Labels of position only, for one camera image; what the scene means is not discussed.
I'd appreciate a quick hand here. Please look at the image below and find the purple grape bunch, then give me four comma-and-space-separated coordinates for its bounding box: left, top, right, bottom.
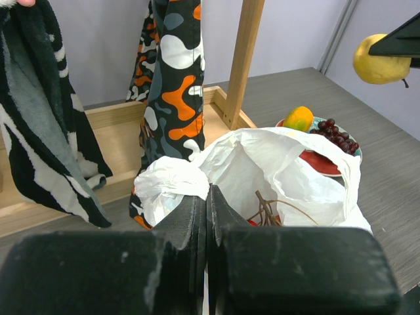
308, 117, 362, 156

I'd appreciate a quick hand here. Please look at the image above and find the pink clothes hanger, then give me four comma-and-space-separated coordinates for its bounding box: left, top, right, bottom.
16, 0, 36, 7

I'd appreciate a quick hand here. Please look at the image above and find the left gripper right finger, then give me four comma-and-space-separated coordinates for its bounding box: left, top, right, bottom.
207, 185, 402, 314

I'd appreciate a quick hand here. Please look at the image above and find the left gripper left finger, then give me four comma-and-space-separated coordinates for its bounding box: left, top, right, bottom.
1, 196, 206, 314

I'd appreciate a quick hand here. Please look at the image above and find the yellow pear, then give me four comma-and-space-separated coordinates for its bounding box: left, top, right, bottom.
352, 33, 411, 88

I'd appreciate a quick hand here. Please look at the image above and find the zebra print cloth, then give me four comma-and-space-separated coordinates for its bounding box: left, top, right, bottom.
1, 1, 112, 228

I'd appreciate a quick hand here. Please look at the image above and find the wooden clothes rack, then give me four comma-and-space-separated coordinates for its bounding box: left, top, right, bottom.
1, 1, 264, 237

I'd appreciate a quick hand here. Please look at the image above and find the orange camouflage cloth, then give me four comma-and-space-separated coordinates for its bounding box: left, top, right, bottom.
125, 0, 207, 230

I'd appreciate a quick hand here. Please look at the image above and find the red cherry bunch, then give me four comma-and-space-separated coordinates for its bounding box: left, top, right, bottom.
246, 190, 319, 226

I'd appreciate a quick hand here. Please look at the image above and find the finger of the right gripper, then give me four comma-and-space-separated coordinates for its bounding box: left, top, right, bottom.
369, 13, 420, 68

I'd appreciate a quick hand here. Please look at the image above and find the white plastic bag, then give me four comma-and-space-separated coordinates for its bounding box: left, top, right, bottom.
133, 127, 371, 230

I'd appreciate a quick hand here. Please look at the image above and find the orange green mango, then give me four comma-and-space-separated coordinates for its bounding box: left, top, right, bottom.
283, 106, 314, 132

